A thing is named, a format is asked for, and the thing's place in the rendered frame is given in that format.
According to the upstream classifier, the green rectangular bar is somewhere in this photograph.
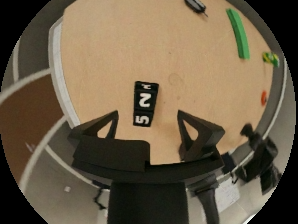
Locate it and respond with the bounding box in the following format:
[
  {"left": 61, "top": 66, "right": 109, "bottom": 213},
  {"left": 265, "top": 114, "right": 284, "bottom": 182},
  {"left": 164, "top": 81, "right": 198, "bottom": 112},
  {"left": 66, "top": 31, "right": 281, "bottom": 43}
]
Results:
[{"left": 226, "top": 10, "right": 250, "bottom": 61}]

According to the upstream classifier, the green drink can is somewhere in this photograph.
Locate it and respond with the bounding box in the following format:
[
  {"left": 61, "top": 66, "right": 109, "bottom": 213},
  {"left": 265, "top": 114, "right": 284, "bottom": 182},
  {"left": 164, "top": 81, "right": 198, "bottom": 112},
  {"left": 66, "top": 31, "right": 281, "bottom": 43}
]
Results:
[{"left": 262, "top": 53, "right": 279, "bottom": 69}]

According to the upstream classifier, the orange pocket multimeter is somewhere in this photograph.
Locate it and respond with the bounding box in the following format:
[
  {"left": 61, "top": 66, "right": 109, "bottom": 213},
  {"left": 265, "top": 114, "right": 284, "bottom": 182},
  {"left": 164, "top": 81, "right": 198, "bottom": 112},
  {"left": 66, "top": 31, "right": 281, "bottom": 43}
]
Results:
[{"left": 261, "top": 92, "right": 266, "bottom": 108}]

